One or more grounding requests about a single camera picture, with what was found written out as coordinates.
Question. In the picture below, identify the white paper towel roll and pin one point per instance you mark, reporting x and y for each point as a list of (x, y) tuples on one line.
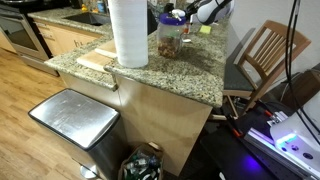
[(129, 25)]

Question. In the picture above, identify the stainless steel trash can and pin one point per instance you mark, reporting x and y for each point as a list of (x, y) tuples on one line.
[(90, 131)]

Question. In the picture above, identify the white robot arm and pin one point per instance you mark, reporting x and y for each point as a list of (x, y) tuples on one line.
[(270, 53)]

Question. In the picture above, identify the wooden cutting board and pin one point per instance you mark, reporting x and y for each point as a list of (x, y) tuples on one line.
[(99, 57)]

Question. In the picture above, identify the yellow sticky note pad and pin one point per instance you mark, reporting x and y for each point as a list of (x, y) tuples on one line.
[(205, 29)]

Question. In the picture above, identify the clear jar purple lid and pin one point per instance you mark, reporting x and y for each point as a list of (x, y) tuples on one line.
[(169, 34)]

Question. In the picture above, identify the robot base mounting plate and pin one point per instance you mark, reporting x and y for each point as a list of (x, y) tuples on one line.
[(291, 143)]

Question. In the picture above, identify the paper bag of bottles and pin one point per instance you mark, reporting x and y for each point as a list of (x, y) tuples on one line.
[(144, 163)]

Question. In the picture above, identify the kitchen sink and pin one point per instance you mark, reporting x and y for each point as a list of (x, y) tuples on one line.
[(90, 18)]

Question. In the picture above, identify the stainless steel oven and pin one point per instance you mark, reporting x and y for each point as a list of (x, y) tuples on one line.
[(24, 36)]

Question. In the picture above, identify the wooden chair grey cushion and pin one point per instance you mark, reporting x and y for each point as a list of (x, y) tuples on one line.
[(260, 64)]

